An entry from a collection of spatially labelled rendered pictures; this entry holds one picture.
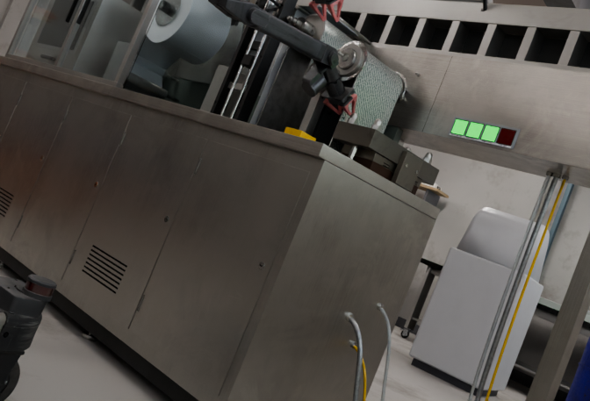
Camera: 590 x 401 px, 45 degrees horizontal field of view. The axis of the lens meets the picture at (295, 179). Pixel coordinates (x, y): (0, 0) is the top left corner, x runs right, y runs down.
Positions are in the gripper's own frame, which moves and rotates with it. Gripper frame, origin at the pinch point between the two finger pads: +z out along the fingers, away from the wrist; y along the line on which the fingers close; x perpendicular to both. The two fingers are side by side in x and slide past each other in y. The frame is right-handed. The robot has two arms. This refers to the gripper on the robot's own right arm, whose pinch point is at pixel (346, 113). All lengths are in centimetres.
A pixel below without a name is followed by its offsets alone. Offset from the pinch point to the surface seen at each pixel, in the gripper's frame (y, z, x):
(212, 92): -79, 5, -1
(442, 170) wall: -346, 455, 368
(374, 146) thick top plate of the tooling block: 20.0, 1.4, -9.8
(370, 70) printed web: 0.2, -5.8, 16.6
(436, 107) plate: 11.4, 18.1, 29.6
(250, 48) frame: -43.3, -18.3, 3.9
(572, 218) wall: -178, 480, 370
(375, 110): 0.2, 8.3, 12.0
